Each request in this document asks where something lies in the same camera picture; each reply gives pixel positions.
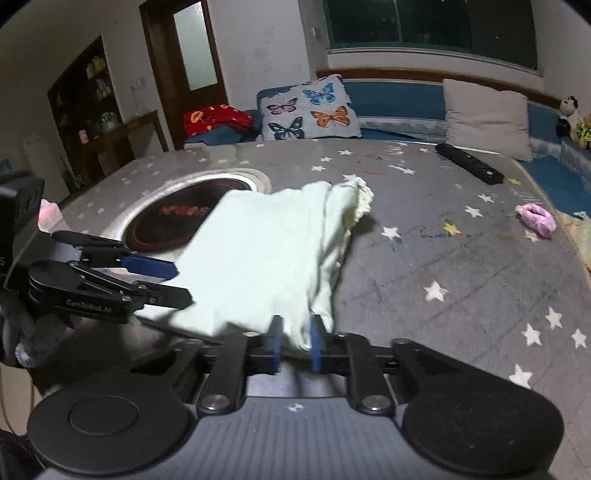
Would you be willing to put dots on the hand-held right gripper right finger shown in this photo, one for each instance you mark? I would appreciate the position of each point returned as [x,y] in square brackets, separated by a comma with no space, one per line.
[317,345]

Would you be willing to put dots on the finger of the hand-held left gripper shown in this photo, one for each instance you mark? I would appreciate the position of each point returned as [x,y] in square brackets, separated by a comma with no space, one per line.
[171,297]
[152,267]

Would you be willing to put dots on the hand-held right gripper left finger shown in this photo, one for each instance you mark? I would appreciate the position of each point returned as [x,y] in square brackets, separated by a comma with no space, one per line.
[276,345]

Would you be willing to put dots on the pale green t-shirt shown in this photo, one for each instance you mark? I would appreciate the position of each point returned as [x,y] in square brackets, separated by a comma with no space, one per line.
[258,249]

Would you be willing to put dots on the person's left hand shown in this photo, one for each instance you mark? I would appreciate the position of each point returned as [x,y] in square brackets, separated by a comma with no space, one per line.
[32,341]

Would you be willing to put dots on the round built-in cooktop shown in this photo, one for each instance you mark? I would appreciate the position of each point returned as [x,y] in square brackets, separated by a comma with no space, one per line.
[175,217]

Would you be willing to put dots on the translucent plastic box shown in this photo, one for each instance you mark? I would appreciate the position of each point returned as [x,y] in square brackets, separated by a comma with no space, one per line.
[48,214]

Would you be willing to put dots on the white appliance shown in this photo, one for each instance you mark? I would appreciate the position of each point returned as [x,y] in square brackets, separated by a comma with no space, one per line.
[36,157]

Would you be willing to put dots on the grey star printed tablecloth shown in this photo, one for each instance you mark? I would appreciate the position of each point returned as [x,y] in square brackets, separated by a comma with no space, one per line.
[438,277]

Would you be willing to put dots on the dark wooden desk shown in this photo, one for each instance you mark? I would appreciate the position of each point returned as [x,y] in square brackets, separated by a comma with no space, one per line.
[134,127]

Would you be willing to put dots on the red patterned cloth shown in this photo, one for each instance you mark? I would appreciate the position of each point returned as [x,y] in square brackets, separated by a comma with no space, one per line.
[217,120]

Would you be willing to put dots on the brown wooden door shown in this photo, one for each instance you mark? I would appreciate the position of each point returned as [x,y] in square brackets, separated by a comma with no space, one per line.
[198,108]

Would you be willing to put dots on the dark wooden shelf cabinet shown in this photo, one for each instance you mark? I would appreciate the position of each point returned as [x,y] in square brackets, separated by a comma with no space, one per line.
[69,101]

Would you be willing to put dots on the butterfly print pillow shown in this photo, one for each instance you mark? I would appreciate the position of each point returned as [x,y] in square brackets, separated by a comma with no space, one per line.
[307,110]

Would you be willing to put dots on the black remote control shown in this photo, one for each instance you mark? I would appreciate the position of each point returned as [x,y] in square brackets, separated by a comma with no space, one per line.
[468,162]

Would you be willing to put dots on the pink fluffy scrunchie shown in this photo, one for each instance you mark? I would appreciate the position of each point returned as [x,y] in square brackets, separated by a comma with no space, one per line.
[535,219]

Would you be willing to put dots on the grey pillow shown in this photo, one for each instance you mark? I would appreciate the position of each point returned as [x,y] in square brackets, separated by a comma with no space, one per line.
[489,120]

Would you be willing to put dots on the large window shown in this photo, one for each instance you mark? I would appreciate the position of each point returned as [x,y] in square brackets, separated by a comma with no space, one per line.
[415,23]

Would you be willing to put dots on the yellow green toy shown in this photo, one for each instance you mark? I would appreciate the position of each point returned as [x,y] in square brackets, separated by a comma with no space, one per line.
[584,134]

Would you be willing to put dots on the panda plush toy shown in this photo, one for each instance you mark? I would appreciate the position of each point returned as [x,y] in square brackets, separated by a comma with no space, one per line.
[570,108]

